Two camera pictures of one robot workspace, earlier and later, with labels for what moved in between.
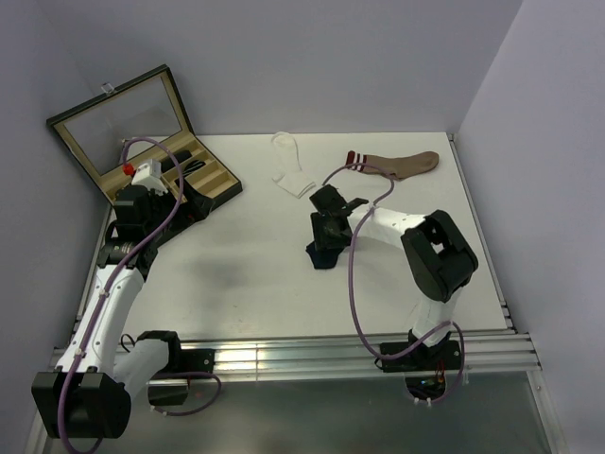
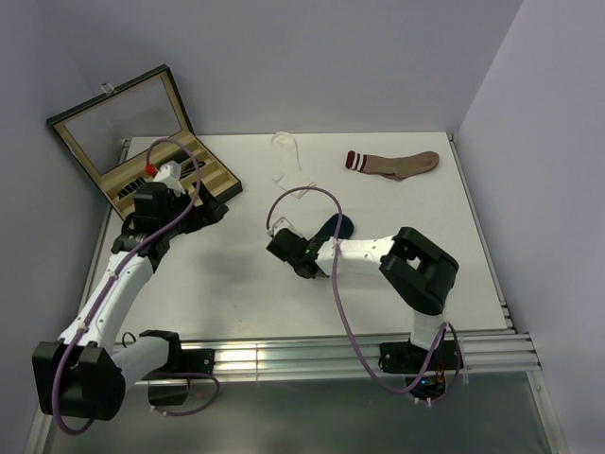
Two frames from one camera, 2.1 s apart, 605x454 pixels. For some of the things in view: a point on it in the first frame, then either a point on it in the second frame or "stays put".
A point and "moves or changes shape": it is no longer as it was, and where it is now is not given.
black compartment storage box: [142, 119] stays put
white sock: [289, 173] stays put
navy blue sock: [322, 259] moves or changes shape
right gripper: [320, 239] -> [298, 237]
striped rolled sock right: [192, 165] stays put
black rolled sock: [167, 163] stays put
